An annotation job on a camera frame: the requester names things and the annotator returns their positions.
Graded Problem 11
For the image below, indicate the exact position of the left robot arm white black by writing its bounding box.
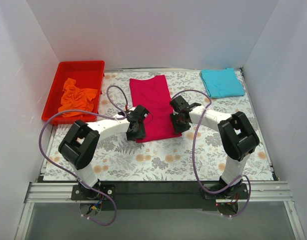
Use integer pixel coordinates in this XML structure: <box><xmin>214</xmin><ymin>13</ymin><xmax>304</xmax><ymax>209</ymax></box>
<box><xmin>58</xmin><ymin>105</ymin><xmax>150</xmax><ymax>200</ymax></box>

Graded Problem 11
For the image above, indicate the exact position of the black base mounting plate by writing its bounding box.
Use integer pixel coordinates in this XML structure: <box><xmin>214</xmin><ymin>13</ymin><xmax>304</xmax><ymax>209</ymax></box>
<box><xmin>70</xmin><ymin>180</ymin><xmax>249</xmax><ymax>212</ymax></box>

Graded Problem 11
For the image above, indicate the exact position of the red plastic bin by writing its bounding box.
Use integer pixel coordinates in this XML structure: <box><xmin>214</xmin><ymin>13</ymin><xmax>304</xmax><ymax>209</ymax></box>
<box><xmin>41</xmin><ymin>60</ymin><xmax>105</xmax><ymax>125</ymax></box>

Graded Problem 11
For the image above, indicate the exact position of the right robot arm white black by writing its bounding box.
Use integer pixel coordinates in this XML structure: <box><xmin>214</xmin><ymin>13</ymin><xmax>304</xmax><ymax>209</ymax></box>
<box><xmin>170</xmin><ymin>95</ymin><xmax>260</xmax><ymax>199</ymax></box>

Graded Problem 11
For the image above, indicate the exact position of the folded cyan t shirt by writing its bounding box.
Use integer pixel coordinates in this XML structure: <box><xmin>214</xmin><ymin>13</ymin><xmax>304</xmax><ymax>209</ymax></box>
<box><xmin>200</xmin><ymin>68</ymin><xmax>245</xmax><ymax>99</ymax></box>

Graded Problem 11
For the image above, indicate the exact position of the floral patterned table mat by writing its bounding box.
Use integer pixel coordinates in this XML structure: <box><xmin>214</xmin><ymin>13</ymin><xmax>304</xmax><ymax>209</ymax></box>
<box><xmin>41</xmin><ymin>70</ymin><xmax>273</xmax><ymax>181</ymax></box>

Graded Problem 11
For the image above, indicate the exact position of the aluminium frame rail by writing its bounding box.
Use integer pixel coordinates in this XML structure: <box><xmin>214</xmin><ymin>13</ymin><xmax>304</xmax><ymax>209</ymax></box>
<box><xmin>16</xmin><ymin>181</ymin><xmax>305</xmax><ymax>240</ymax></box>

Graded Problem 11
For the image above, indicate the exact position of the magenta t shirt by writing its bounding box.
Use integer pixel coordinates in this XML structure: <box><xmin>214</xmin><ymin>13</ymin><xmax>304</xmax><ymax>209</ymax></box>
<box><xmin>129</xmin><ymin>75</ymin><xmax>182</xmax><ymax>143</ymax></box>

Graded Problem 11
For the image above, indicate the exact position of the orange t shirt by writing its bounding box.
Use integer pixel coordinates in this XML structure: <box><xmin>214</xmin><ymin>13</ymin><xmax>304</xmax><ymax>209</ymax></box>
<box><xmin>58</xmin><ymin>78</ymin><xmax>98</xmax><ymax>112</ymax></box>

